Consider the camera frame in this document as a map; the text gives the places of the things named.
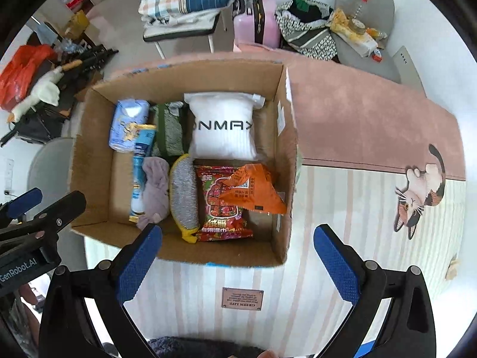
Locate orange packets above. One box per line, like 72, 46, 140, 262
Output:
365, 26, 388, 41

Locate brown mat label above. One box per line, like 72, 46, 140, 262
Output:
221, 287, 264, 309

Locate beige tissue box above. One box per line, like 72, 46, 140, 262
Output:
343, 30, 379, 57

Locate purple cloth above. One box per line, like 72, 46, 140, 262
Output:
136, 156, 171, 231

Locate cardboard box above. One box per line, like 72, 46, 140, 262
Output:
68, 60, 303, 269

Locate blue tissue pack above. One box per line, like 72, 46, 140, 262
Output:
108, 99, 150, 153

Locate black white patterned bag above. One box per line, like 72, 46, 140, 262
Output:
275, 0, 338, 60

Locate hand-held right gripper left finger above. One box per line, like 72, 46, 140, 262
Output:
38, 223, 163, 358

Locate dark fuzzy clothing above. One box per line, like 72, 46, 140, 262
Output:
147, 337, 265, 358

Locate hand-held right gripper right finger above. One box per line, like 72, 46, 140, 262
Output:
313, 224, 436, 358

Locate white board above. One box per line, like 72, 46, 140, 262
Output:
393, 46, 427, 98

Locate yellow plastic bag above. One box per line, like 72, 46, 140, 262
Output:
330, 8, 353, 34

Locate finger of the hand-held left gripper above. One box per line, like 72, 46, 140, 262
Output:
0, 190, 87, 241
0, 188, 43, 220

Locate yellow-edged steel wool packet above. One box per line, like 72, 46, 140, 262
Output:
168, 154, 202, 245

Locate red plastic bag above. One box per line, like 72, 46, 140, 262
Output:
0, 44, 56, 110

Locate white round chair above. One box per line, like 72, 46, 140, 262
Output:
28, 137, 77, 209

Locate red snack packet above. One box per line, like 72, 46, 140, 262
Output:
194, 164, 254, 242

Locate white metal chair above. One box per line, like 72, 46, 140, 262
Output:
143, 7, 228, 60

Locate grey chair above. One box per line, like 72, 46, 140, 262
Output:
333, 0, 402, 84

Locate white goose plush toy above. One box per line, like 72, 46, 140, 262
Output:
7, 65, 83, 123

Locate long blue tube packet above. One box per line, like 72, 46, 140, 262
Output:
128, 124, 157, 223

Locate clear plastic bottle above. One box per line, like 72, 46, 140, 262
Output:
348, 0, 368, 32

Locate white pillow packet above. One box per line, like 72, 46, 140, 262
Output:
183, 92, 266, 161

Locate orange snack packet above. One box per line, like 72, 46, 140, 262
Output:
218, 163, 287, 215

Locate green packet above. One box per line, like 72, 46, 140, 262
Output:
150, 101, 189, 158

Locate pink suitcase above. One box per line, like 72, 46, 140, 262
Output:
233, 0, 281, 50

